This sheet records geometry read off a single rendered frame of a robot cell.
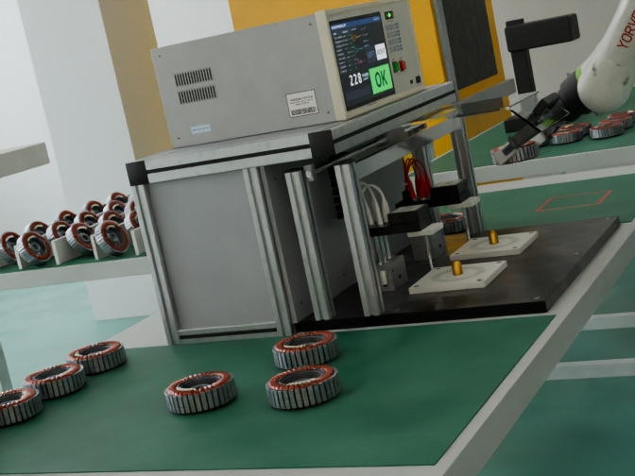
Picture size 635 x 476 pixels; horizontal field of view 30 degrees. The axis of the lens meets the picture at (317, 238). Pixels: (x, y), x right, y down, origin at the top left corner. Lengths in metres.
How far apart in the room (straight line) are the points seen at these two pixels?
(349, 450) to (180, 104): 1.01
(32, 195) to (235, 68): 7.47
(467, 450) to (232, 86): 1.03
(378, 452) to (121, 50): 4.87
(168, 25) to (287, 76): 6.51
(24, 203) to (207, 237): 7.57
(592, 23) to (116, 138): 3.07
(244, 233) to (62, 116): 4.25
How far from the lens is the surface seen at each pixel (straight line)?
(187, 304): 2.31
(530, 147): 2.77
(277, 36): 2.25
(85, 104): 6.30
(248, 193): 2.17
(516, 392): 1.72
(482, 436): 1.58
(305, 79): 2.23
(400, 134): 2.49
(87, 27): 6.24
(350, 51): 2.27
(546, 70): 7.68
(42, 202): 9.66
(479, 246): 2.50
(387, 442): 1.57
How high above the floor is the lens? 1.29
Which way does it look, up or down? 10 degrees down
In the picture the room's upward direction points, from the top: 12 degrees counter-clockwise
